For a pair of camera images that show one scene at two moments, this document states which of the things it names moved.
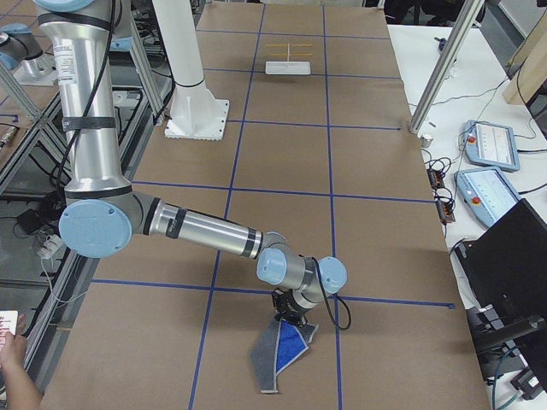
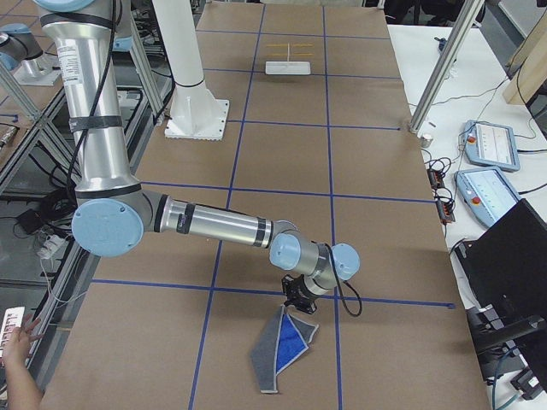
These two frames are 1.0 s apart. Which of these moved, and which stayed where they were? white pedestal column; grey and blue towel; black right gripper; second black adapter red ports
Moved: black right gripper
Stayed: second black adapter red ports; grey and blue towel; white pedestal column
